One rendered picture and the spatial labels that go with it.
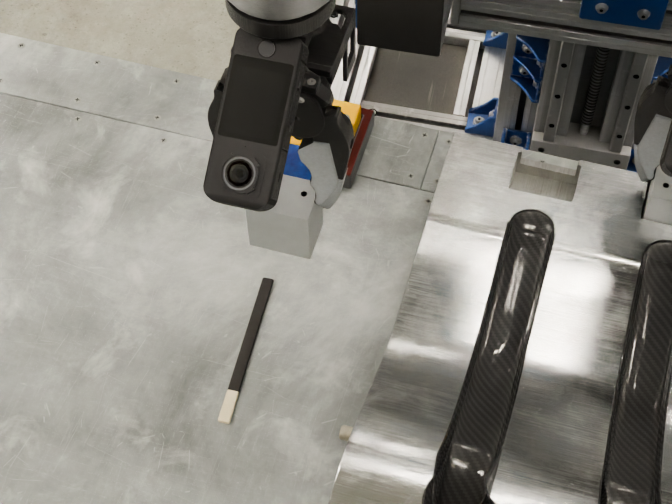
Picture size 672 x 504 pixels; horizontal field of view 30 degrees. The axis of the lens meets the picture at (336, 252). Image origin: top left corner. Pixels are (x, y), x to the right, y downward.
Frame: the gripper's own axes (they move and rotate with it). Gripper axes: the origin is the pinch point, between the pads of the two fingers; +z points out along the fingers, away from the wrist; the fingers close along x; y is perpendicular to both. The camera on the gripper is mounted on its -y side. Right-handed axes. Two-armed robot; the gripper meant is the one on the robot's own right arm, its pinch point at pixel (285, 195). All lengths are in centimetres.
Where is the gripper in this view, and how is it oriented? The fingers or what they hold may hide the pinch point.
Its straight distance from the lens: 95.0
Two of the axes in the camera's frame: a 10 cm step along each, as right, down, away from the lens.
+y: 2.9, -8.0, 5.2
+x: -9.6, -2.3, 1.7
